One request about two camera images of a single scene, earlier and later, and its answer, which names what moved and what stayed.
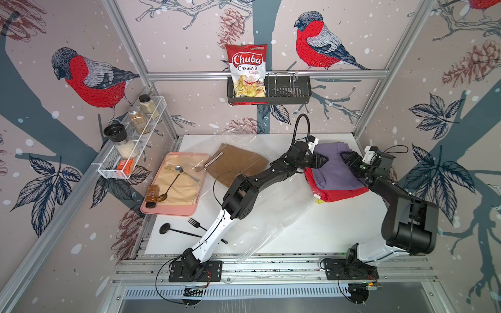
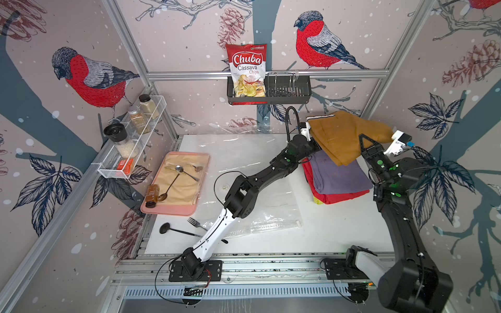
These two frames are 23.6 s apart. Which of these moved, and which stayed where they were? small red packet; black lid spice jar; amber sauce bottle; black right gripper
Moved: black right gripper
Stayed: amber sauce bottle; black lid spice jar; small red packet
